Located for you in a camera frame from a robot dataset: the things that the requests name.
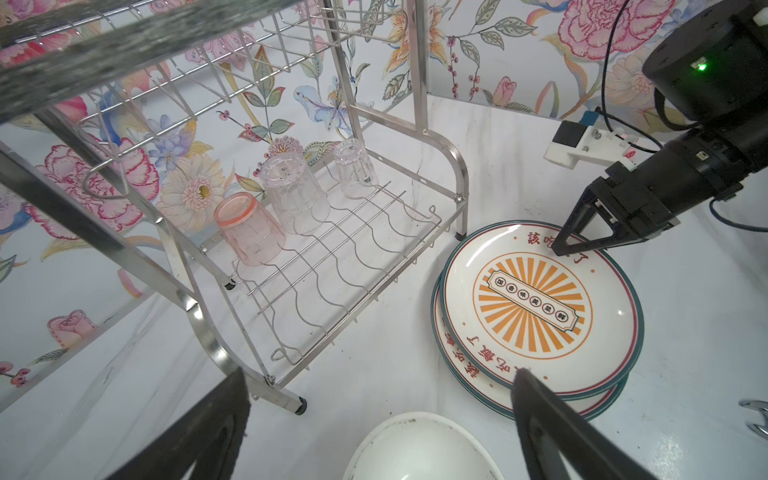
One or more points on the small clear glass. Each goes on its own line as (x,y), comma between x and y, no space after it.
(358,177)

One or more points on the steel two-tier dish rack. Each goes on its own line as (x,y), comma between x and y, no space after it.
(135,119)

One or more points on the clear ribbed glass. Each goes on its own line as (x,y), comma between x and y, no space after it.
(299,201)

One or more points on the orange bowl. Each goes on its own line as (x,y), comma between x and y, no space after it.
(421,445)

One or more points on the pink drinking glass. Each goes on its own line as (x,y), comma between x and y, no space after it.
(249,229)

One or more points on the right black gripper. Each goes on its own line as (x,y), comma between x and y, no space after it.
(703,163)

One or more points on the white patterned plate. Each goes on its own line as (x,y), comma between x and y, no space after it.
(488,392)

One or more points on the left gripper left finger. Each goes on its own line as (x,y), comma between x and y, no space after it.
(203,444)

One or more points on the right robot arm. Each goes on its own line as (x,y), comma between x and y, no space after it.
(710,80)

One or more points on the orange striped plate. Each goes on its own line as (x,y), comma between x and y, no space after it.
(607,285)
(521,338)

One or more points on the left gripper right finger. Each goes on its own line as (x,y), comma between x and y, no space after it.
(552,436)

